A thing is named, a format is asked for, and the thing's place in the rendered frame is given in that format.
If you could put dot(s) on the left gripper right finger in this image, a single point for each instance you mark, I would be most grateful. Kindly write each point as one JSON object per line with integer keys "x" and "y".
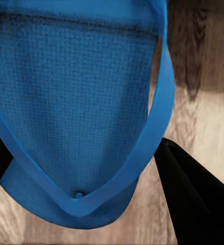
{"x": 195, "y": 197}

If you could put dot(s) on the sandal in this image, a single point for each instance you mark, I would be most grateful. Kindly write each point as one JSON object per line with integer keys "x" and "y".
{"x": 74, "y": 90}

